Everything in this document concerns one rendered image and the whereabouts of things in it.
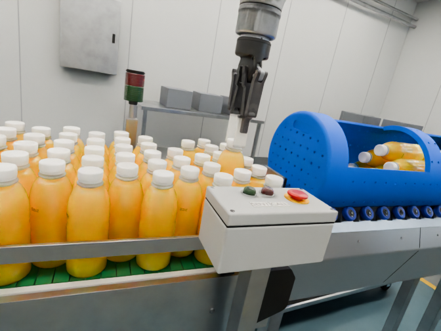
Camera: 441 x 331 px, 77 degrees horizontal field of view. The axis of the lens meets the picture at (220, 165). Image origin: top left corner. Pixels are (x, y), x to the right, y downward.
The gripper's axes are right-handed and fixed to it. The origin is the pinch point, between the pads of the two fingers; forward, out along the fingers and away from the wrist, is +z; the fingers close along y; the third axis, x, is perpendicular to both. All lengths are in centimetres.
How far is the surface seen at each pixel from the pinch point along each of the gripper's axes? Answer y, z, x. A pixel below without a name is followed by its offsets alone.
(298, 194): -23.9, 5.6, -1.7
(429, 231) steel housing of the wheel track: -6, 27, -80
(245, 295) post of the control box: -24.8, 24.6, 4.6
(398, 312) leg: 12, 90, -120
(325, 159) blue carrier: -6.3, 3.6, -22.8
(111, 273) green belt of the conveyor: -12.9, 26.6, 26.5
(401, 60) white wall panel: 366, -116, -514
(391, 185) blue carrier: -8.0, 9.5, -48.0
